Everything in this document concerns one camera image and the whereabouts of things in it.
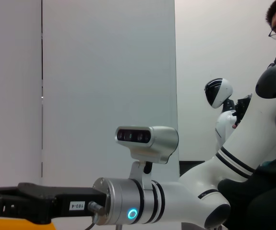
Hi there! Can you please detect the white humanoid robot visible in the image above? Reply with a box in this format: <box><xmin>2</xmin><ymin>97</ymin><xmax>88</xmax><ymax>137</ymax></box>
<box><xmin>204</xmin><ymin>78</ymin><xmax>239</xmax><ymax>151</ymax></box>

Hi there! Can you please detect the yellow plastic storage bin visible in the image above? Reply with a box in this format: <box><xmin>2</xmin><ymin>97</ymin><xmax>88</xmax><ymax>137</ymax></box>
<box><xmin>0</xmin><ymin>217</ymin><xmax>57</xmax><ymax>230</ymax></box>

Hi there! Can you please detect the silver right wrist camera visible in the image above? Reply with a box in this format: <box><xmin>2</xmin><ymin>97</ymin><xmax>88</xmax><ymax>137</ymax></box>
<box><xmin>115</xmin><ymin>126</ymin><xmax>179</xmax><ymax>191</ymax></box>

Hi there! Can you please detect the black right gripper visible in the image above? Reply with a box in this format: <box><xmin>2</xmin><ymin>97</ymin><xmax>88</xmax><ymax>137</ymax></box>
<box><xmin>0</xmin><ymin>182</ymin><xmax>108</xmax><ymax>225</ymax></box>

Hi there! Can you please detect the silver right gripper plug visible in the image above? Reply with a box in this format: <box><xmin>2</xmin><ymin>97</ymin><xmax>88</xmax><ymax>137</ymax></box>
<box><xmin>87</xmin><ymin>201</ymin><xmax>105</xmax><ymax>214</ymax></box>

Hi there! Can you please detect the grey right gripper cable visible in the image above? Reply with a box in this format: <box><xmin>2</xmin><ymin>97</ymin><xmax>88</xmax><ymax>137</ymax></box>
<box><xmin>84</xmin><ymin>215</ymin><xmax>100</xmax><ymax>230</ymax></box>

